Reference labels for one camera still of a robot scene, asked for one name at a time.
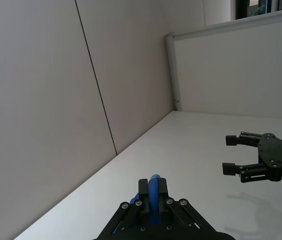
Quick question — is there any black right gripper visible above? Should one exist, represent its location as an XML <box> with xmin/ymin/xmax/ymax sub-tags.
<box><xmin>222</xmin><ymin>131</ymin><xmax>282</xmax><ymax>184</ymax></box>

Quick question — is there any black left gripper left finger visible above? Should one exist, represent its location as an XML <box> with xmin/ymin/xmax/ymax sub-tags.
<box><xmin>105</xmin><ymin>178</ymin><xmax>151</xmax><ymax>235</ymax></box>

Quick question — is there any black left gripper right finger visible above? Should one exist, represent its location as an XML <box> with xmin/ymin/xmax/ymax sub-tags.
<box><xmin>158</xmin><ymin>177</ymin><xmax>213</xmax><ymax>232</ymax></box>

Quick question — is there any blue plastic tube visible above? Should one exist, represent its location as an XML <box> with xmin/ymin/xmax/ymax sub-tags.
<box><xmin>114</xmin><ymin>173</ymin><xmax>161</xmax><ymax>233</ymax></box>

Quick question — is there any dark framed window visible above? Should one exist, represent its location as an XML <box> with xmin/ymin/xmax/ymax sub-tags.
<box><xmin>235</xmin><ymin>0</ymin><xmax>282</xmax><ymax>20</ymax></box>

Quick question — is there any white partition with grey frame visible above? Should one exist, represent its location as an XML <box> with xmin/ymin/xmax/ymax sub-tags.
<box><xmin>165</xmin><ymin>6</ymin><xmax>282</xmax><ymax>119</ymax></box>

